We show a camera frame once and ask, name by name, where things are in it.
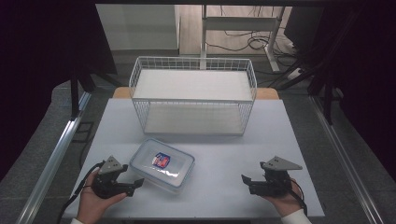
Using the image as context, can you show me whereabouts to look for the black stand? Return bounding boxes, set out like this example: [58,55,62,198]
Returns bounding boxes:
[68,66,96,122]

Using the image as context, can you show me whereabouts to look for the white metal desk frame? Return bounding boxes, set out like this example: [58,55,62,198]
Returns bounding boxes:
[200,4,286,74]

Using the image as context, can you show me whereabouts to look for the wooden table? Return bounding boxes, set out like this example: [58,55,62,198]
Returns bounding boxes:
[111,86,280,101]

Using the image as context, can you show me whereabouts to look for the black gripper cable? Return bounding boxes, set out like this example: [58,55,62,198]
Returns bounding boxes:
[55,161,106,224]
[288,178,309,217]

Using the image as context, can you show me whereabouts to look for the black curtain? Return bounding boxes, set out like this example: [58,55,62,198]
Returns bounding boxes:
[306,0,396,183]
[0,0,119,182]

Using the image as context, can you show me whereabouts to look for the white power strip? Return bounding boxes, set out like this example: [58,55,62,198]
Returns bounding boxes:
[287,67,305,81]

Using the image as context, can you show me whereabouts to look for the black floor cables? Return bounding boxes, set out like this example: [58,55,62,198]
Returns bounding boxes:
[206,5,301,63]

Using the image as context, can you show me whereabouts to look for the dark panel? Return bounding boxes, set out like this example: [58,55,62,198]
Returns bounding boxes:
[283,6,325,54]

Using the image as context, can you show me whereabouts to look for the person's right hand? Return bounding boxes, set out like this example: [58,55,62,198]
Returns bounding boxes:
[263,178,304,218]

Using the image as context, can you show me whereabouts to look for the clear plastic container with lid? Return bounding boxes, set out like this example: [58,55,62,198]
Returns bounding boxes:
[128,137,196,194]

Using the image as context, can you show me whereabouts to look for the aluminium rail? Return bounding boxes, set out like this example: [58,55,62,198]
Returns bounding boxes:
[15,91,93,224]
[309,94,386,224]

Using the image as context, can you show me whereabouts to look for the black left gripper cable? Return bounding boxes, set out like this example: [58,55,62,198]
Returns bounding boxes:
[55,161,106,224]

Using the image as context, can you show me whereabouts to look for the person's left hand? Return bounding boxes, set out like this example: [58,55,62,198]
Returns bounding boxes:
[76,170,129,224]

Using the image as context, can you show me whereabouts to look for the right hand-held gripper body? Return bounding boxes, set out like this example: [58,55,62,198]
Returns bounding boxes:
[255,155,304,198]

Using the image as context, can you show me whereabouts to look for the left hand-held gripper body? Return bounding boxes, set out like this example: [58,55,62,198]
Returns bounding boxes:
[92,155,129,200]

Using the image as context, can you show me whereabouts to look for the white wire rack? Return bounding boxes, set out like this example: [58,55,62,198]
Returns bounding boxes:
[128,55,259,137]

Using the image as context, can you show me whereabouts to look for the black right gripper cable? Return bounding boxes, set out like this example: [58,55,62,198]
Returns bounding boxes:
[288,178,309,217]

